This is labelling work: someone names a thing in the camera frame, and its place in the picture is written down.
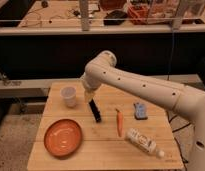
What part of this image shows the blue sponge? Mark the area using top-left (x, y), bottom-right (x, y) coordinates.
top-left (134, 103), bottom-right (147, 120)

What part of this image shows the black object on shelf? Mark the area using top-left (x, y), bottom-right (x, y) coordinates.
top-left (103, 10), bottom-right (127, 26)

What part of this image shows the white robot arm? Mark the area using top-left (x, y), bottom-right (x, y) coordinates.
top-left (82, 50), bottom-right (205, 171)

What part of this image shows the orange carrot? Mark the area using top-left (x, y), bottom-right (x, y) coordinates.
top-left (116, 109), bottom-right (123, 137)

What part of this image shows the black rectangular bar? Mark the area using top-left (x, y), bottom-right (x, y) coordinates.
top-left (89, 99), bottom-right (101, 123)

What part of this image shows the orange basket on shelf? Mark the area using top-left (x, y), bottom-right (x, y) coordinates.
top-left (127, 0), bottom-right (179, 25)

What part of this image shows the grey metal post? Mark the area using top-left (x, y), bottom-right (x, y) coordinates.
top-left (79, 0), bottom-right (89, 31)

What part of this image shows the black floor cable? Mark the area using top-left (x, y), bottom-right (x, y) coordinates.
top-left (167, 111), bottom-right (192, 164)

